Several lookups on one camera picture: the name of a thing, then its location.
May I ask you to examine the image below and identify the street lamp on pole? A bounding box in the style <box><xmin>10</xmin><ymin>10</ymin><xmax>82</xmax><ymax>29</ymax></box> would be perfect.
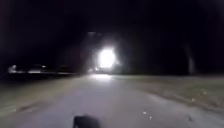
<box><xmin>96</xmin><ymin>46</ymin><xmax>118</xmax><ymax>71</ymax></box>

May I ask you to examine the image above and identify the grey paved path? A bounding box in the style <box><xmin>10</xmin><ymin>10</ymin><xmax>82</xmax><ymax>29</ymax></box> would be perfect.
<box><xmin>0</xmin><ymin>73</ymin><xmax>224</xmax><ymax>128</ymax></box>

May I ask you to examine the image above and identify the robot's own part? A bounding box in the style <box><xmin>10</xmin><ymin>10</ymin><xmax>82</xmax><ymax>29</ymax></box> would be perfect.
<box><xmin>73</xmin><ymin>115</ymin><xmax>101</xmax><ymax>128</ymax></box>

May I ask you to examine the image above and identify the grass strip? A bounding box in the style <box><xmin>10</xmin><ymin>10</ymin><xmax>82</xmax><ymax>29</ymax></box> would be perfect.
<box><xmin>0</xmin><ymin>75</ymin><xmax>88</xmax><ymax>118</ymax></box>
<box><xmin>111</xmin><ymin>74</ymin><xmax>224</xmax><ymax>116</ymax></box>

